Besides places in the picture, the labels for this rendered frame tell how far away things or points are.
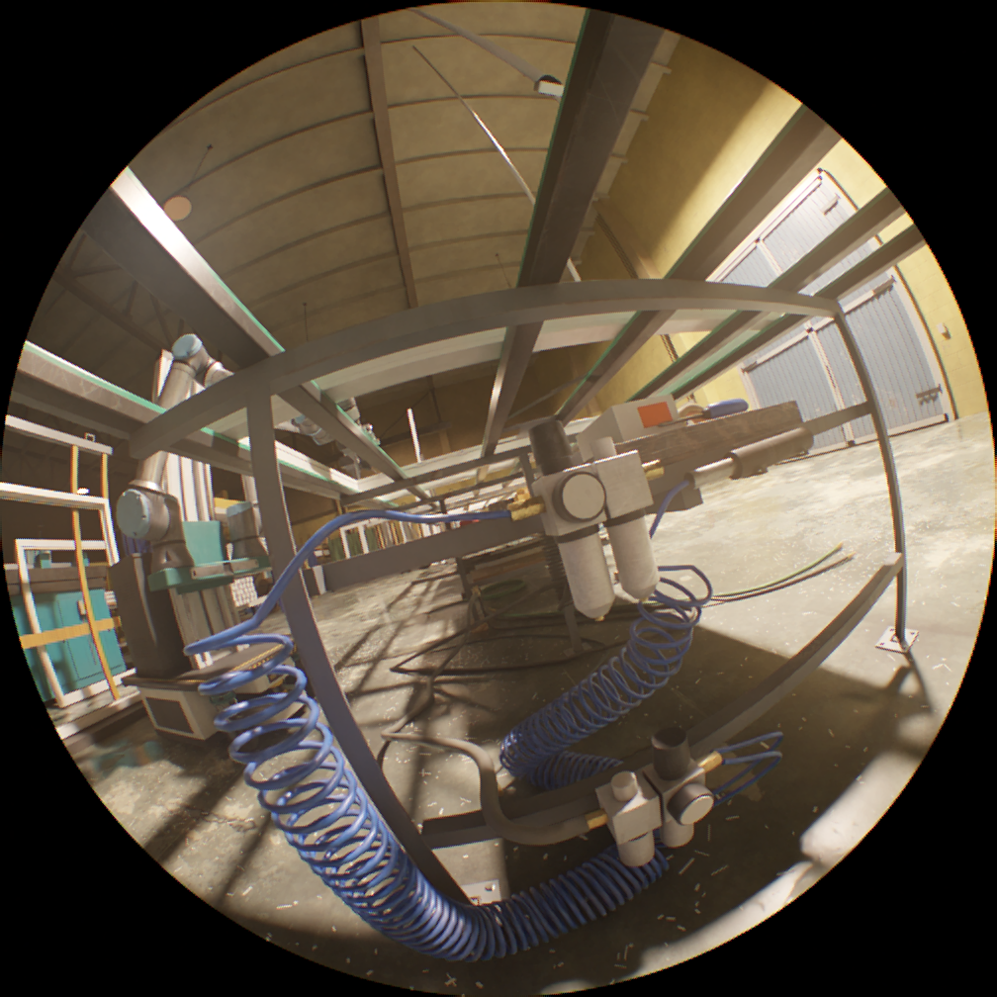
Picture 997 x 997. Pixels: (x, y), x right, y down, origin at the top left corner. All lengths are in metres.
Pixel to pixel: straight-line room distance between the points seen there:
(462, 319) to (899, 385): 6.12
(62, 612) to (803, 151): 4.68
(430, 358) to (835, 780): 1.00
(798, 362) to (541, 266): 6.70
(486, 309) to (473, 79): 8.11
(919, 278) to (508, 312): 6.08
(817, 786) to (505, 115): 9.26
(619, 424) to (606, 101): 0.39
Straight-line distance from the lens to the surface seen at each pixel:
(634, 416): 0.51
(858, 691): 0.94
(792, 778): 0.76
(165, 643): 1.75
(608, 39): 0.28
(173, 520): 1.45
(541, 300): 0.41
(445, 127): 8.72
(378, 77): 5.91
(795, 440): 0.59
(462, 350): 0.59
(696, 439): 0.51
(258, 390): 0.42
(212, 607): 1.80
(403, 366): 0.59
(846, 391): 6.57
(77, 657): 4.37
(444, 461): 1.57
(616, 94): 0.30
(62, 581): 4.38
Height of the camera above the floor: 0.58
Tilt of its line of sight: 4 degrees up
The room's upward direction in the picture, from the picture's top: 16 degrees counter-clockwise
